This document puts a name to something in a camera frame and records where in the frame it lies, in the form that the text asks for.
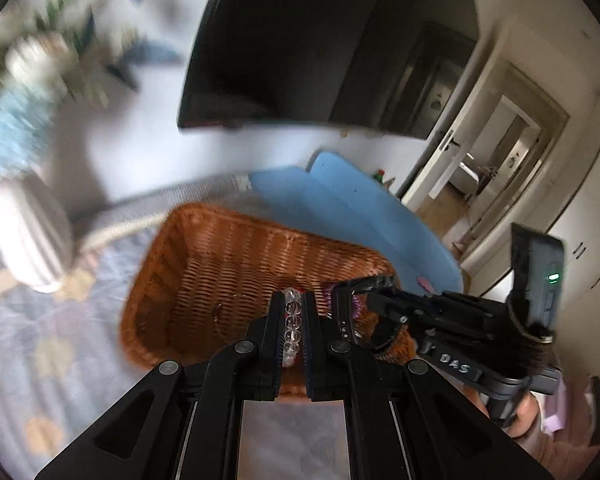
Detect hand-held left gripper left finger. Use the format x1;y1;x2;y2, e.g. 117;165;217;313
34;291;287;480

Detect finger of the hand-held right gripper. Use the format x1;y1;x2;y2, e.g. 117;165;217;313
330;274;398;322
364;291;431;323

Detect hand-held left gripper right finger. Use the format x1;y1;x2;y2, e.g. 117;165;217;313
303;292;556;480

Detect purple spiral hair tie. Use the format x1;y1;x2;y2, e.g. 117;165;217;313
322;282;368;318

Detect clear bead bracelet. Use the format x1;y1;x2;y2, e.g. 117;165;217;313
279;286;306;367

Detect brown wicker basket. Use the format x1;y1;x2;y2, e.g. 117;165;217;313
120;202;421;401

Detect person's right hand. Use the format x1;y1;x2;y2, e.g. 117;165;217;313
505;392;548;443

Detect blue board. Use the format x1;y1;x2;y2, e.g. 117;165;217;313
249;151;463;296

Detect white door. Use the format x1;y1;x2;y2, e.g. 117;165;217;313
426;130;458;202

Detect white cabinet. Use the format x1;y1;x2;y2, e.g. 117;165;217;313
545;135;600;391

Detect fan-patterned tablecloth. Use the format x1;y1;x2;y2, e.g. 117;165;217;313
0;170;261;480

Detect white ribbed vase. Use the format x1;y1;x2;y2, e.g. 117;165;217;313
0;180;76;293

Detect blue and white artificial flowers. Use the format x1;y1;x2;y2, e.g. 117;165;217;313
0;0;186;181

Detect black wall television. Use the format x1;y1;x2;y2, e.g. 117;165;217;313
176;0;481;141

